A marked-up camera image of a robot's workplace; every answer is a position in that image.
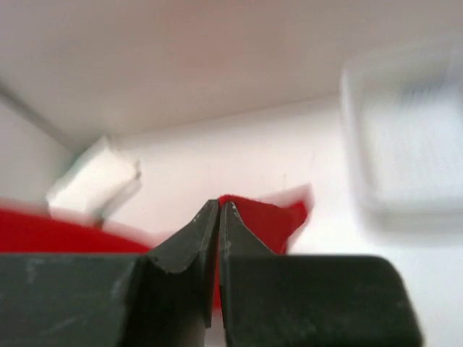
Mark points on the white plastic basket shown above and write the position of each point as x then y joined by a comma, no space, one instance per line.
402,118

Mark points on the white t shirt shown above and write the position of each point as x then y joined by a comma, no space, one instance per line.
99,181

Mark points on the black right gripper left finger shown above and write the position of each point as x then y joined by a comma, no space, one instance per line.
108,299

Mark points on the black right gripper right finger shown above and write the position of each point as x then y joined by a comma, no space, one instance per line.
368,305

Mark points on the red t shirt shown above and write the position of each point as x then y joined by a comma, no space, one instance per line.
72,235

